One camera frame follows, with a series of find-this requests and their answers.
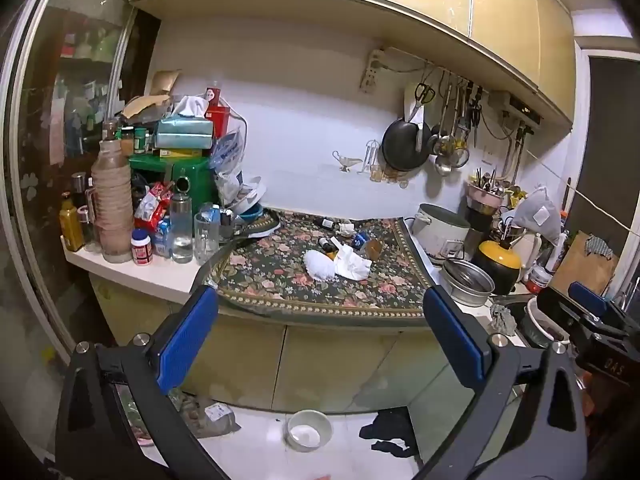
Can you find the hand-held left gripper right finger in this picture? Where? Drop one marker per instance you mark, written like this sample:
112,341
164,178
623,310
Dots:
452,332

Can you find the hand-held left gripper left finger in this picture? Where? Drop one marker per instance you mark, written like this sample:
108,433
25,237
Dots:
187,340

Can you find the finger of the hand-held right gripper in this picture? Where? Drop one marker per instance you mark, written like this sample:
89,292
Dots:
557,307
587,292

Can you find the white bowl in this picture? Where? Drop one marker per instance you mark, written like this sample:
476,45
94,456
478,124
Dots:
309,435

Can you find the small dark bottle white label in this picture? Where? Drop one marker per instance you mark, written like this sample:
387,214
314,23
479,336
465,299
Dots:
326,244

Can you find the steel basin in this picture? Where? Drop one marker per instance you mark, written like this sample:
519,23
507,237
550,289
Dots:
465,282

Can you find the grey steel wool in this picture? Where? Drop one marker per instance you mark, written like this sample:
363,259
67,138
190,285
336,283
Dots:
502,317

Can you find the white jug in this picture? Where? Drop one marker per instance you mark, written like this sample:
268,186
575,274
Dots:
527,250

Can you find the yellow black pot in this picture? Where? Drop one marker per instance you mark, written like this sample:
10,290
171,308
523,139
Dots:
495,260

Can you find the grey plastic bag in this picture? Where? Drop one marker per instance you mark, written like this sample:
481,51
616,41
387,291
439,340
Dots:
215,417

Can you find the grey cloth bag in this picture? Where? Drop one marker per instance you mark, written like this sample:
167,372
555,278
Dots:
537,215

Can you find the white pill bottle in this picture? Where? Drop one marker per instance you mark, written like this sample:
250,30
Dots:
141,250

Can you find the white rice cooker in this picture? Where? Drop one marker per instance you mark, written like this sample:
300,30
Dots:
435,232

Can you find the clear glass cup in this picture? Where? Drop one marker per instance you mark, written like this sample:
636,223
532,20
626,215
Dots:
206,240

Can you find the clear glass bottle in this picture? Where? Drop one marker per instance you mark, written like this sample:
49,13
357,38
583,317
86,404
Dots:
182,235

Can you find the floral mat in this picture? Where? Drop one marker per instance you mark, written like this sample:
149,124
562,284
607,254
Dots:
280,280

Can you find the black cloth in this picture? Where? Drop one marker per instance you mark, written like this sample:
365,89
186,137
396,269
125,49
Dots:
390,425

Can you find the beige base cabinet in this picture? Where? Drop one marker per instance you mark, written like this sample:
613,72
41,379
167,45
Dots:
300,360

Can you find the brown round lid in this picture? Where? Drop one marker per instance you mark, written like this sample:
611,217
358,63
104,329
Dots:
374,249

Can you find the crumpled white tissue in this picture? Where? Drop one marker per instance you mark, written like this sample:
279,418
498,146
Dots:
352,265

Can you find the clear bottle blue label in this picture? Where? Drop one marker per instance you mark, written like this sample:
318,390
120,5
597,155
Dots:
214,214

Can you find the pink utensil holder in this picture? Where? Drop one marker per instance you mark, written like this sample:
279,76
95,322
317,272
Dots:
482,200

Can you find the red snack packet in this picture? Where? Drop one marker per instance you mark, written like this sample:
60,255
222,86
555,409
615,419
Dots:
150,205

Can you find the blue bowl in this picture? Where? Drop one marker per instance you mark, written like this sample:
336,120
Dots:
250,210

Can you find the white foam net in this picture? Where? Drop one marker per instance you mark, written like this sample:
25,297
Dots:
320,265

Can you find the small crumpled white paper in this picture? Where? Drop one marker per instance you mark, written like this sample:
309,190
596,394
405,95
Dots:
345,229

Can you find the brown ribbed container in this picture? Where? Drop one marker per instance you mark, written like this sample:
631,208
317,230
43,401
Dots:
112,200

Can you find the white plate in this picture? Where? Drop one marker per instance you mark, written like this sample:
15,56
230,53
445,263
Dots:
247,192

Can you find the yellow oil bottle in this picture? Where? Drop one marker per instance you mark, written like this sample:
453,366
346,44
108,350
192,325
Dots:
71,225

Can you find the green box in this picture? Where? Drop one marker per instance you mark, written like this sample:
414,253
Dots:
192,167

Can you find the clear plastic bag blue print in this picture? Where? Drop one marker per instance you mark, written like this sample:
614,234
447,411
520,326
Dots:
227,160

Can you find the black wok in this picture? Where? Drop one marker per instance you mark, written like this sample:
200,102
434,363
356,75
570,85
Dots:
405,145

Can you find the teal tissue pack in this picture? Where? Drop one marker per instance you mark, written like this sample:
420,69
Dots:
182,132

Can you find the red box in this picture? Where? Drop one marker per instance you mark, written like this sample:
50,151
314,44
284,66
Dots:
217,115

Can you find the scissors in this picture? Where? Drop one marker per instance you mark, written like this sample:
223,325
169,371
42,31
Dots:
425,92

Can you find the crumpled brown paper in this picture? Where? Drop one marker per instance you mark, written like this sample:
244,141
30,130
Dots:
150,100

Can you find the beige power strip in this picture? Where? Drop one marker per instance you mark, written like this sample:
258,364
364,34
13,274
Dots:
372,72

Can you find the glass door cabinet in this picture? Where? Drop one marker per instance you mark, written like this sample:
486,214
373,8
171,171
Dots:
75,85

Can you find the gravy boat wall ornament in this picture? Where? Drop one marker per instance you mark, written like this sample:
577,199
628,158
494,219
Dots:
346,162

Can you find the white wall appliance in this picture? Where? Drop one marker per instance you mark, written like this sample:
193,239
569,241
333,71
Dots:
515,105

